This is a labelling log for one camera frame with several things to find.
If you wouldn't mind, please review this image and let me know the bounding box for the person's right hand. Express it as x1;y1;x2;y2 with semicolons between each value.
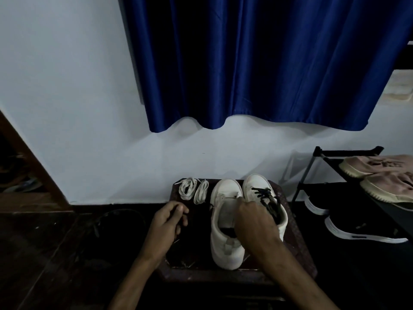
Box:
233;196;285;259

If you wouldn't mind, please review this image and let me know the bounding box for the person's left hand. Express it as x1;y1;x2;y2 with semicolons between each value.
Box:
141;200;190;261

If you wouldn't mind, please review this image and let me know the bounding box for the black shoelace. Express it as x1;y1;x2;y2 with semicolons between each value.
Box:
251;187;282;224

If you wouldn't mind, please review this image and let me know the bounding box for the white shoelace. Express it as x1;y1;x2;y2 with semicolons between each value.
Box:
193;179;210;205
178;177;198;201

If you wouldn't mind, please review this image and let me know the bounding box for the person's right forearm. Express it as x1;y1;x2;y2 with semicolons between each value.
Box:
258;243;340;310

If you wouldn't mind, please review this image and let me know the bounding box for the person's left forearm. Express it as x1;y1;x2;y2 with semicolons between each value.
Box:
108;251;162;310

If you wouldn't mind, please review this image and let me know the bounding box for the dark brown plastic stool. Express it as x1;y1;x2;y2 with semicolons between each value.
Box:
157;178;318;285

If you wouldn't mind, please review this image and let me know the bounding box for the black sneaker white sole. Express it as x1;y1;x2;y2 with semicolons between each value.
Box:
303;190;330;217
324;216;409;245

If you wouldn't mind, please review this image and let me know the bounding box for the black shoe rack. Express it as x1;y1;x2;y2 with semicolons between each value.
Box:
290;146;413;249

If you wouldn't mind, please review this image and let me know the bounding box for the pink sneaker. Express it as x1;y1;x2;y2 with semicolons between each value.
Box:
339;155;413;179
360;172;413;205

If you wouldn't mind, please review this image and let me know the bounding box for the grey slipper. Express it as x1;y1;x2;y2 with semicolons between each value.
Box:
3;178;42;193

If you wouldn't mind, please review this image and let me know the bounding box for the blue curtain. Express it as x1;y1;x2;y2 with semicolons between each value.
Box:
121;0;413;133

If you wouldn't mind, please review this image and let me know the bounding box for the brown wooden door frame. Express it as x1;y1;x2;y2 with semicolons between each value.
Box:
0;109;74;213

